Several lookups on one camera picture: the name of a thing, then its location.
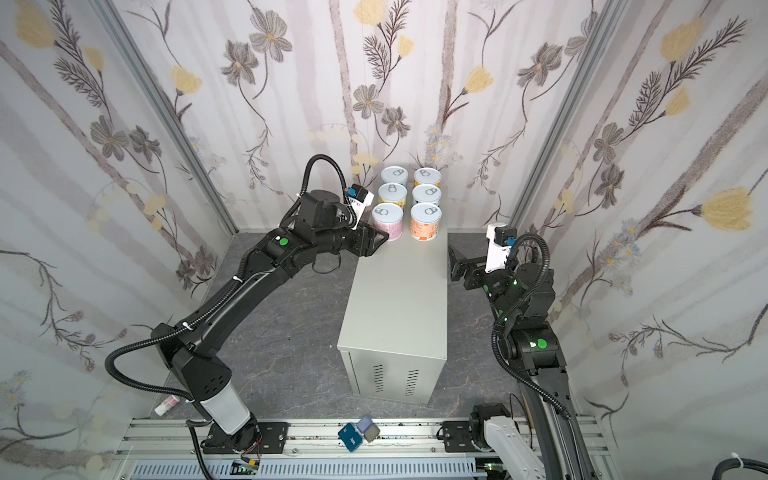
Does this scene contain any black corrugated left cable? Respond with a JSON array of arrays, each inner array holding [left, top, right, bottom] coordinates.
[[104, 153, 352, 400]]

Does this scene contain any grey metal cabinet counter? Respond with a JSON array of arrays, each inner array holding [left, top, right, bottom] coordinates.
[[337, 213, 448, 404]]

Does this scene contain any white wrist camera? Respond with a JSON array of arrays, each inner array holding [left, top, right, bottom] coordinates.
[[484, 223, 517, 273], [347, 184, 375, 230]]

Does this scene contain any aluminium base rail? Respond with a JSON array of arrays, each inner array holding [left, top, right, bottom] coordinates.
[[113, 416, 607, 480]]

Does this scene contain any brown labelled can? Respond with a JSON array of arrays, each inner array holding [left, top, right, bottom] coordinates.
[[410, 202, 442, 242]]

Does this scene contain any pink labelled can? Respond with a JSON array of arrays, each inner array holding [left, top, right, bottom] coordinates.
[[371, 202, 404, 241]]

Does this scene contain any black corrugated cable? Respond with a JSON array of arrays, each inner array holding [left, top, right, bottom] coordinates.
[[490, 232, 571, 420], [104, 153, 352, 400]]

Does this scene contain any small white pink tube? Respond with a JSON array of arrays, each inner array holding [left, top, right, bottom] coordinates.
[[154, 395, 180, 417]]

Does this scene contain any yellow can with silver lid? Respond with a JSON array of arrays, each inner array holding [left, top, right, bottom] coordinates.
[[378, 182, 408, 209]]

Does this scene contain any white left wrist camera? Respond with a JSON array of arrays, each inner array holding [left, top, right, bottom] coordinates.
[[347, 184, 375, 230]]

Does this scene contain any small blue grey device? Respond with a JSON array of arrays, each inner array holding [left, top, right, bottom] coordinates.
[[338, 415, 380, 452]]

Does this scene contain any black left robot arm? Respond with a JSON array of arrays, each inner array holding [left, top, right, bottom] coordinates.
[[152, 190, 389, 437]]

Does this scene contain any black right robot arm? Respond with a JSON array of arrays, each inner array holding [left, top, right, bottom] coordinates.
[[449, 236, 598, 479]]

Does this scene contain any light blue labelled can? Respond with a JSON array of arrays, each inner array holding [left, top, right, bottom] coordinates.
[[381, 166, 409, 186]]

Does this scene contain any black corrugated right cable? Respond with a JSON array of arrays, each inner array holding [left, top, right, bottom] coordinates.
[[490, 232, 571, 420]]

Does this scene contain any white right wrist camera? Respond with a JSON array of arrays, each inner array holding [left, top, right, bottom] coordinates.
[[484, 223, 517, 273]]

